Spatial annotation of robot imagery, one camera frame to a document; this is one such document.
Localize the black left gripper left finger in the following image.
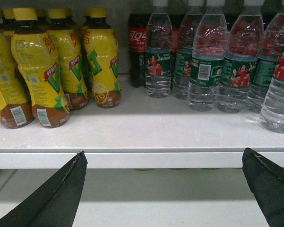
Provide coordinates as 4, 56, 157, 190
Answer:
0, 151, 88, 227

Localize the white metal shelf board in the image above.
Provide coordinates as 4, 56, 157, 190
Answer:
0, 75, 284, 169

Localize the yellow lemon tea bottle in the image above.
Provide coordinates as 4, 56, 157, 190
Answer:
0, 9, 35, 129
47, 8, 89, 110
11, 8, 70, 128
83, 7, 121, 108

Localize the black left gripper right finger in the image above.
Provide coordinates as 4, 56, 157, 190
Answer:
242, 148, 284, 227

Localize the clear water bottle green label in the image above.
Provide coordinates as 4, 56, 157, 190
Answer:
145, 0, 172, 98
246, 0, 284, 113
216, 0, 264, 114
172, 0, 204, 100
259, 44, 284, 133
187, 0, 227, 112

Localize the cola bottle red label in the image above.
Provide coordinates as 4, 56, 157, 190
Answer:
127, 13, 151, 87

